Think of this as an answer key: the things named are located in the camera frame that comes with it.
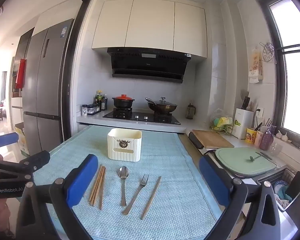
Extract dark tall cabinet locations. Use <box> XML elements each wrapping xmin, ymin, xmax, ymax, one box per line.
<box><xmin>11</xmin><ymin>27</ymin><xmax>35</xmax><ymax>130</ymax></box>

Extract steel spoon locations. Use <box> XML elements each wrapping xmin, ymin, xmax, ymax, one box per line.
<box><xmin>118</xmin><ymin>166</ymin><xmax>130</xmax><ymax>207</ymax></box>

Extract light blue woven mat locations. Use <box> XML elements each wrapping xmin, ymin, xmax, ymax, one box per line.
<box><xmin>31</xmin><ymin>125</ymin><xmax>224</xmax><ymax>240</ymax></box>

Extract bag of sponges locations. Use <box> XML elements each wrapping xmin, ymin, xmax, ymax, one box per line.
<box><xmin>210</xmin><ymin>109</ymin><xmax>234</xmax><ymax>132</ymax></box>

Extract black framed window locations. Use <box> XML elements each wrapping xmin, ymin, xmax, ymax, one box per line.
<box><xmin>255</xmin><ymin>0</ymin><xmax>300</xmax><ymax>147</ymax></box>

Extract black range hood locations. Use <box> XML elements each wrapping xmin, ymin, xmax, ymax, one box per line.
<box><xmin>107</xmin><ymin>47</ymin><xmax>192</xmax><ymax>84</ymax></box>

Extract steel sink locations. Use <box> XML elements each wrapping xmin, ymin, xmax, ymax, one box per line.
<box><xmin>256</xmin><ymin>165</ymin><xmax>300</xmax><ymax>212</ymax></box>

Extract white wall cabinets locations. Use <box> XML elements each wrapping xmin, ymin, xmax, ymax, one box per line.
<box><xmin>91</xmin><ymin>0</ymin><xmax>207</xmax><ymax>58</ymax></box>

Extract wooden chopstick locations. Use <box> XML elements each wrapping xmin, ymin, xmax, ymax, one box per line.
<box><xmin>100</xmin><ymin>167</ymin><xmax>106</xmax><ymax>210</ymax></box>
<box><xmin>89</xmin><ymin>164</ymin><xmax>102</xmax><ymax>203</ymax></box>
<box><xmin>98</xmin><ymin>166</ymin><xmax>105</xmax><ymax>209</ymax></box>
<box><xmin>140</xmin><ymin>176</ymin><xmax>162</xmax><ymax>220</ymax></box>
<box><xmin>92</xmin><ymin>165</ymin><xmax>104</xmax><ymax>206</ymax></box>
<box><xmin>90</xmin><ymin>165</ymin><xmax>103</xmax><ymax>205</ymax></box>

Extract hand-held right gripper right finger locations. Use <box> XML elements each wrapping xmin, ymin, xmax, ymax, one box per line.
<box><xmin>198</xmin><ymin>154</ymin><xmax>288</xmax><ymax>240</ymax></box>

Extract kitchen knife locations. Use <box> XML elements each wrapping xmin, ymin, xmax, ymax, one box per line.
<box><xmin>255</xmin><ymin>152</ymin><xmax>280</xmax><ymax>167</ymax></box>

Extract wooden cutting board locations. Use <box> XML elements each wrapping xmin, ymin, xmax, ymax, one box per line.
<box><xmin>191</xmin><ymin>129</ymin><xmax>235</xmax><ymax>149</ymax></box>

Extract glass wok lid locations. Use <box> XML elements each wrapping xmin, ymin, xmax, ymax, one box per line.
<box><xmin>154</xmin><ymin>97</ymin><xmax>174</xmax><ymax>105</ymax></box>

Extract clear drinking glass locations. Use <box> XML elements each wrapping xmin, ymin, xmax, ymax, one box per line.
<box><xmin>269</xmin><ymin>142</ymin><xmax>282</xmax><ymax>155</ymax></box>

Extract black oblong handle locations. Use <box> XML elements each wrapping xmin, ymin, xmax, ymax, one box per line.
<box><xmin>188</xmin><ymin>132</ymin><xmax>205</xmax><ymax>150</ymax></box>

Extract dark wok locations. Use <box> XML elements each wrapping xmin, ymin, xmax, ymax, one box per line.
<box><xmin>145</xmin><ymin>97</ymin><xmax>177</xmax><ymax>114</ymax></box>

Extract yellow cardboard box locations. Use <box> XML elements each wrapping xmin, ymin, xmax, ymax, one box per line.
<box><xmin>15</xmin><ymin>126</ymin><xmax>30</xmax><ymax>157</ymax></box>

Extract black glass gas stove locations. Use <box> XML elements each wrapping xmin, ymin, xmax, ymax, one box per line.
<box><xmin>102</xmin><ymin>107</ymin><xmax>181</xmax><ymax>125</ymax></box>

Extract white knife block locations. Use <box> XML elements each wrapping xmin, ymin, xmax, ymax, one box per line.
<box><xmin>234</xmin><ymin>108</ymin><xmax>254</xmax><ymax>139</ymax></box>

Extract garlic bulbs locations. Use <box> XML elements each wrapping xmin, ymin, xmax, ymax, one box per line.
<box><xmin>276</xmin><ymin>130</ymin><xmax>288</xmax><ymax>142</ymax></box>

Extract metal steamer rack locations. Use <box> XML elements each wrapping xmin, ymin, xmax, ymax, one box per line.
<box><xmin>260</xmin><ymin>42</ymin><xmax>278</xmax><ymax>64</ymax></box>

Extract white ribbed utensil holder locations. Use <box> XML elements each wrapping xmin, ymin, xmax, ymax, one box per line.
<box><xmin>107</xmin><ymin>128</ymin><xmax>143</xmax><ymax>162</ymax></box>

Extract printed hanging bag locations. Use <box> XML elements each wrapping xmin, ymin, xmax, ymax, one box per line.
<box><xmin>248</xmin><ymin>51</ymin><xmax>263</xmax><ymax>83</ymax></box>

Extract green plastic cutting board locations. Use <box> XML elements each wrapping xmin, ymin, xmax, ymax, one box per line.
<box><xmin>215</xmin><ymin>147</ymin><xmax>278</xmax><ymax>178</ymax></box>

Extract black pot with red lid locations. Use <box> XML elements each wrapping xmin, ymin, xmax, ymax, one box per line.
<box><xmin>112</xmin><ymin>94</ymin><xmax>133</xmax><ymax>110</ymax></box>

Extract yellow printed cup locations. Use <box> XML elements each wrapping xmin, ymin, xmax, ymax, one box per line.
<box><xmin>245</xmin><ymin>127</ymin><xmax>258</xmax><ymax>144</ymax></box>

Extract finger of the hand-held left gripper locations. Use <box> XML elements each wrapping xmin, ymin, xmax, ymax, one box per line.
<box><xmin>0</xmin><ymin>151</ymin><xmax>51</xmax><ymax>182</ymax></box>
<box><xmin>0</xmin><ymin>132</ymin><xmax>19</xmax><ymax>155</ymax></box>

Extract pink utensil cup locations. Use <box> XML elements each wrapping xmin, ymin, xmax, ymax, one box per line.
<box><xmin>254</xmin><ymin>130</ymin><xmax>264</xmax><ymax>147</ymax></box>

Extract brown lidded bottle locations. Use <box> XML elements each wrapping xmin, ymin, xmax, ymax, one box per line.
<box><xmin>186</xmin><ymin>103</ymin><xmax>196</xmax><ymax>120</ymax></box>

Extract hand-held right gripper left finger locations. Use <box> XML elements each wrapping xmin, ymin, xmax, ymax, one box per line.
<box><xmin>15</xmin><ymin>154</ymin><xmax>99</xmax><ymax>240</ymax></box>

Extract steel fork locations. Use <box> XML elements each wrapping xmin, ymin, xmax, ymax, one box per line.
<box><xmin>122</xmin><ymin>174</ymin><xmax>149</xmax><ymax>215</ymax></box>

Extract purple plastic bottle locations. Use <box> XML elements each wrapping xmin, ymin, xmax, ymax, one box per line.
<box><xmin>259</xmin><ymin>125</ymin><xmax>275</xmax><ymax>150</ymax></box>

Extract grey steel refrigerator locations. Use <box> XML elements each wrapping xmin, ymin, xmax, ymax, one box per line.
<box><xmin>22</xmin><ymin>19</ymin><xmax>74</xmax><ymax>157</ymax></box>

